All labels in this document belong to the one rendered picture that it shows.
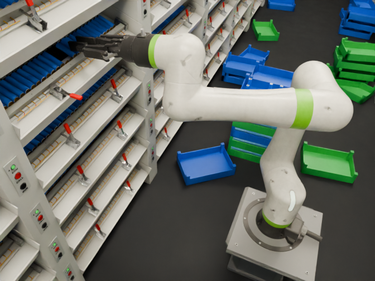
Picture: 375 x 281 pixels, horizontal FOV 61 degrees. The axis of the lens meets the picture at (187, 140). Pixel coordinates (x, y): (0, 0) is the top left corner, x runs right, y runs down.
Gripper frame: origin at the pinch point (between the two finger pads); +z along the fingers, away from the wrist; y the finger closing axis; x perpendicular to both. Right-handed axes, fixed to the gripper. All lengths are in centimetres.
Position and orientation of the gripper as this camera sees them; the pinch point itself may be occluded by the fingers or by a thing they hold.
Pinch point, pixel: (82, 44)
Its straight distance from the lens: 107.2
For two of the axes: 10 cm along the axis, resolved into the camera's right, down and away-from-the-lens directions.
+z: -9.1, -1.9, 3.7
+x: 1.1, 7.5, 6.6
